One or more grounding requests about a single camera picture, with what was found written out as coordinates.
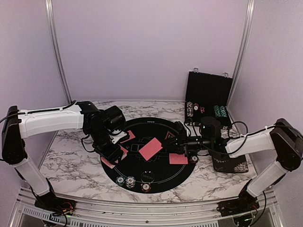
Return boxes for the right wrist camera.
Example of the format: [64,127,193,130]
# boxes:
[199,116,222,149]

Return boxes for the dealt red card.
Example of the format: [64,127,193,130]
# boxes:
[139,138,162,161]
[169,153,188,165]
[120,131,135,143]

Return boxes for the right aluminium frame post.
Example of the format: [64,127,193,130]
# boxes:
[228,0,255,105]

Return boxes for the aluminium frame post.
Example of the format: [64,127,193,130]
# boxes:
[45,0,72,103]
[228,0,255,105]

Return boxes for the red playing card deck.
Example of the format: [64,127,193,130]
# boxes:
[100,146,128,169]

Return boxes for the round black poker mat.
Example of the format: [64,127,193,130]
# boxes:
[102,117,196,193]

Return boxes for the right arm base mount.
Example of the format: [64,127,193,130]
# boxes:
[216,194,260,217]

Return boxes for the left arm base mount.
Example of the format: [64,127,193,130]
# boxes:
[31,187,76,215]

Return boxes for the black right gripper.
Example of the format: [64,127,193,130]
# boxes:
[162,130,213,157]

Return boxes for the aluminium front rail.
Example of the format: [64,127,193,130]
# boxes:
[9,188,284,227]

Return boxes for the black floral rectangular tray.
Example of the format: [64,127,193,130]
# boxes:
[212,155,249,174]

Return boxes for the green chips in case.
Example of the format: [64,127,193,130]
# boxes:
[214,105,228,118]

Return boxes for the green chip stack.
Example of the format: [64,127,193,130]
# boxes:
[116,176,125,186]

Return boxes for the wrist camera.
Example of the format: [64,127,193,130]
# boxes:
[199,116,222,149]
[104,105,125,132]

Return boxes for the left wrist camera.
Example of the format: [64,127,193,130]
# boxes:
[104,105,125,132]

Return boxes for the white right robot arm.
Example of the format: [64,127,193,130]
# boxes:
[162,117,303,212]

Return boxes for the left aluminium frame post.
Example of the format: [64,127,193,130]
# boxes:
[45,0,72,103]

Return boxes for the black poker chip case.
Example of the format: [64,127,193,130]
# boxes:
[185,71,232,126]

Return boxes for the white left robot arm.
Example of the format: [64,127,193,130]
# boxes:
[1,100,125,210]

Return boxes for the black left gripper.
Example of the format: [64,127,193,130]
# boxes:
[88,127,124,166]

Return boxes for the clear round dealer button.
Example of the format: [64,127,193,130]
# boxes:
[141,171,155,183]

